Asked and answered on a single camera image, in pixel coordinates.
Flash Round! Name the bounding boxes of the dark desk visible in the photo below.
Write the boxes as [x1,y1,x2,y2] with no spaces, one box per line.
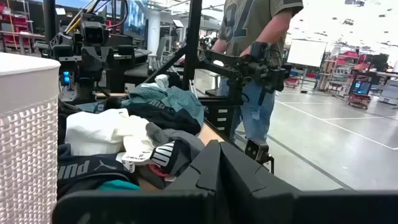
[113,48,187,86]

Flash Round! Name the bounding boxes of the large teal patterned cloth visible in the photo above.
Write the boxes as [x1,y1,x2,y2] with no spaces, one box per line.
[121,84,205,127]

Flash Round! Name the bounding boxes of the pale blue cloth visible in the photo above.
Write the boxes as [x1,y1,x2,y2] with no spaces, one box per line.
[139,73,171,91]

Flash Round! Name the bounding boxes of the red cloth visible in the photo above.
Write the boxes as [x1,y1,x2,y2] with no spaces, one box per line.
[146,164,171,179]

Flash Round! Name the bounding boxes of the black aluminium frame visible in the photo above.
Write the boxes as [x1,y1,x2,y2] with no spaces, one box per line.
[42,0,205,93]

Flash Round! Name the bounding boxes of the black Puma garment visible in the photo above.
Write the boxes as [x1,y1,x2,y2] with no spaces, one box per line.
[57,142,139,200]

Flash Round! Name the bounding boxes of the black table-level camera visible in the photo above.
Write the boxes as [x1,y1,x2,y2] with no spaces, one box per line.
[244,138,276,175]

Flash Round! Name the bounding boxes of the black control box white labels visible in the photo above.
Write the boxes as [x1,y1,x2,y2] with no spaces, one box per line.
[198,96,244,138]

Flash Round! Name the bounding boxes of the white plastic laundry basket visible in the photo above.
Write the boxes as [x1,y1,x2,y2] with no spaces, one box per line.
[0,52,62,224]

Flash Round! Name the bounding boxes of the white whiteboard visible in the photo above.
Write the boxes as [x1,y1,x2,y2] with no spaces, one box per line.
[286,39,328,68]

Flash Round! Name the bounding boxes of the cart with blue screen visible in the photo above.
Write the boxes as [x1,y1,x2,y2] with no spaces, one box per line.
[346,76,374,110]

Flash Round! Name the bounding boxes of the black cloth with white stripes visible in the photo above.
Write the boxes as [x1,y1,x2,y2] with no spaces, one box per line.
[150,139,191,177]

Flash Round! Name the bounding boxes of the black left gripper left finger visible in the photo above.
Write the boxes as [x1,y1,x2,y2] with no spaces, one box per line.
[164,139,221,224]

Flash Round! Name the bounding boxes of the large wall monitor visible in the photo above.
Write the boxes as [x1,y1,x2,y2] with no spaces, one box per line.
[123,0,149,40]

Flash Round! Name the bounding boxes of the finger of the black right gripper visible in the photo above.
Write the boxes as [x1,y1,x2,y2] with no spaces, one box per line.
[97,47,114,74]
[81,47,98,74]

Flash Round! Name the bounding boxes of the shelf with red bins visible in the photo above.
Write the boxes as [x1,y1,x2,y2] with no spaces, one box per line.
[0,1,35,54]

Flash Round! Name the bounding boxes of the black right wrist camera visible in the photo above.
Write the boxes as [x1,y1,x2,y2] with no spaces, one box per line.
[80,20,110,47]

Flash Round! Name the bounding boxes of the white column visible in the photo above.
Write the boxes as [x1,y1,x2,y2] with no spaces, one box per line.
[146,9,162,57]

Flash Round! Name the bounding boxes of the small teal cloth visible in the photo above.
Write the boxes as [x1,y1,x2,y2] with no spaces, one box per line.
[98,179,141,192]

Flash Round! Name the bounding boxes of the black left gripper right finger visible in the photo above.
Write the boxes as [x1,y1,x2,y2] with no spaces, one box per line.
[221,141,301,224]

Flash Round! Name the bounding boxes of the grey cloth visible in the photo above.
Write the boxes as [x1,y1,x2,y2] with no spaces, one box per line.
[145,121,206,162]

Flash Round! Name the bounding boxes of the person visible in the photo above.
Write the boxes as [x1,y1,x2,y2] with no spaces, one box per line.
[210,0,305,144]

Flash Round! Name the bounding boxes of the yellow cable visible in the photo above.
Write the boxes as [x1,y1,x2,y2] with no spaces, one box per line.
[63,2,94,35]

